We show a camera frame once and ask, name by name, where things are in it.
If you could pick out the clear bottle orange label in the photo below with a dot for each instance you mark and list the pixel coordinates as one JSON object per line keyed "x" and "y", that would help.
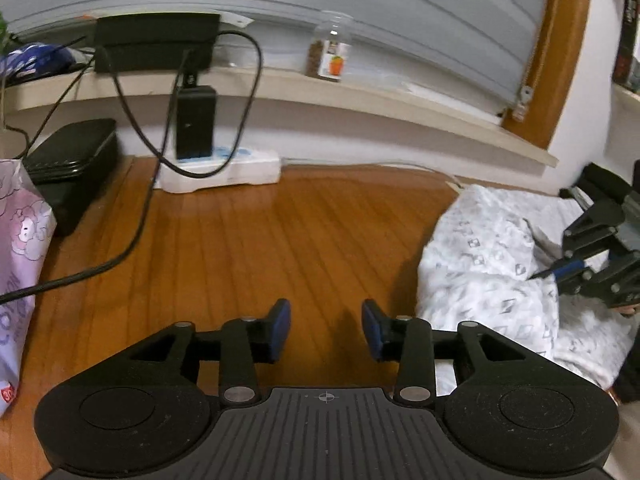
{"x": 332, "y": 60}

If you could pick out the black box device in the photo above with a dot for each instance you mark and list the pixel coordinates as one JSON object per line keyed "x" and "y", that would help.
{"x": 150, "y": 40}

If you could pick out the green plant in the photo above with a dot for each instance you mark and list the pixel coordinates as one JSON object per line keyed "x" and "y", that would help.
{"x": 4, "y": 35}

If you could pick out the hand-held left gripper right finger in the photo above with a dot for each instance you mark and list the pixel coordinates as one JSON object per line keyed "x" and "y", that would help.
{"x": 371, "y": 330}

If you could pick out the white patterned garment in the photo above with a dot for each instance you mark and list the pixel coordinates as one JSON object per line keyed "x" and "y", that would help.
{"x": 475, "y": 260}

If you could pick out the white power strip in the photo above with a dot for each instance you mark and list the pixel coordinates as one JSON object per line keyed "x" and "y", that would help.
{"x": 250, "y": 170}

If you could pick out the wooden window frame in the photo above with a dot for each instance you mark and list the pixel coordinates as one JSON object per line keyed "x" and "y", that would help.
{"x": 565, "y": 60}

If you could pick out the clear plastic bag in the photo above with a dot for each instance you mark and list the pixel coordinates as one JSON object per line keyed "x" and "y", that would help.
{"x": 450, "y": 100}

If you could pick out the black folded sweater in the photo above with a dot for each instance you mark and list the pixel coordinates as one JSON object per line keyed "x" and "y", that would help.
{"x": 600, "y": 180}

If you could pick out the blue patterned bag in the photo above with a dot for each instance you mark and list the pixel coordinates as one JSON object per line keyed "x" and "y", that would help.
{"x": 35, "y": 57}

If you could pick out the row of books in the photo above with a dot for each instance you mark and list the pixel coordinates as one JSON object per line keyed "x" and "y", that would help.
{"x": 627, "y": 35}

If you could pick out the beige window sill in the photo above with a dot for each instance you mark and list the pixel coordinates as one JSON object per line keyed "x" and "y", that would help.
{"x": 350, "y": 95}

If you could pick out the black zip case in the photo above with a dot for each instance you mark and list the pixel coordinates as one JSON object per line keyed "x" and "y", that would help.
{"x": 75, "y": 160}

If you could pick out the white window blind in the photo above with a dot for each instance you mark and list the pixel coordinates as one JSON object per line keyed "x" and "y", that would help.
{"x": 400, "y": 10}

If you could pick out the pink printed plastic bag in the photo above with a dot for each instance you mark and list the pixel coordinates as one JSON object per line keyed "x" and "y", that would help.
{"x": 20, "y": 260}

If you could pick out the black power adapter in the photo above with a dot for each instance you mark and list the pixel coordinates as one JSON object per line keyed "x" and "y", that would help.
{"x": 195, "y": 125}

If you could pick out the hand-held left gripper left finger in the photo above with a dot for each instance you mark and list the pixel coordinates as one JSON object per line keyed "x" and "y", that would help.
{"x": 281, "y": 330}

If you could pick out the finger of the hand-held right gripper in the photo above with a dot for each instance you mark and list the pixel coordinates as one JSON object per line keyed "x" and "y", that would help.
{"x": 567, "y": 269}
{"x": 595, "y": 227}

